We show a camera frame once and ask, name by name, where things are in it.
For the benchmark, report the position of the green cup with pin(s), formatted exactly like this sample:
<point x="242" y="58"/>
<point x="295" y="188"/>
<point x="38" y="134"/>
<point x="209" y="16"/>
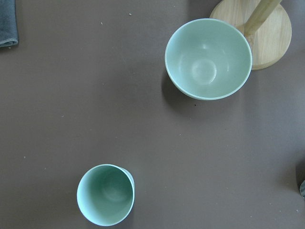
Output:
<point x="106" y="194"/>

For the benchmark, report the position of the wooden cup stand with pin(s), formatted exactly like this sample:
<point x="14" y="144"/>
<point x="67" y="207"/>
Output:
<point x="264" y="23"/>

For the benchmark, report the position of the green bowl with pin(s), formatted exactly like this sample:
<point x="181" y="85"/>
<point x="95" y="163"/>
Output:
<point x="208" y="59"/>

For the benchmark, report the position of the grey folded cloth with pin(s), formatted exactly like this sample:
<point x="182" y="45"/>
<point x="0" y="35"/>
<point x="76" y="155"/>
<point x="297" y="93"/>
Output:
<point x="8" y="25"/>

